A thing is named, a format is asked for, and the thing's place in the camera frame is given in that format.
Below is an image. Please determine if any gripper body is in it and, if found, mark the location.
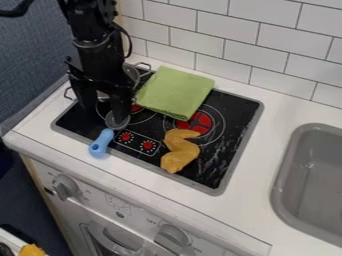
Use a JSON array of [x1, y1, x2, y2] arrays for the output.
[[64, 35, 137, 100]]

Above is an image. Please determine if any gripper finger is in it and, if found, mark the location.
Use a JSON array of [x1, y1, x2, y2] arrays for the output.
[[69, 78, 99, 113], [109, 93, 134, 124]]

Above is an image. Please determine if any silver pot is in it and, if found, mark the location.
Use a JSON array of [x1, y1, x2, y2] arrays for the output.
[[62, 61, 154, 123]]

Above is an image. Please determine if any green cloth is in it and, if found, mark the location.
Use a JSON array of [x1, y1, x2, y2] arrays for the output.
[[133, 65, 217, 122]]

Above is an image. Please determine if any yellow toy food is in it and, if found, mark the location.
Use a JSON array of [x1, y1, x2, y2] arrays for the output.
[[158, 127, 204, 175]]

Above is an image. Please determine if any toy stove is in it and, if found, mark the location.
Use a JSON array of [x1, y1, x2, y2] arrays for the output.
[[49, 65, 266, 197]]

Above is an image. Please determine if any yellow toy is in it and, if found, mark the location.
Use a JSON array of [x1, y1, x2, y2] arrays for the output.
[[17, 243, 47, 256]]

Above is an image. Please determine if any toy sink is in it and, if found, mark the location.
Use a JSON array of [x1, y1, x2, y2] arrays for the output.
[[269, 122, 342, 249]]

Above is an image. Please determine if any blue handled tool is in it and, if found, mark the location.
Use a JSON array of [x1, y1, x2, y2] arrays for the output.
[[86, 113, 133, 160]]

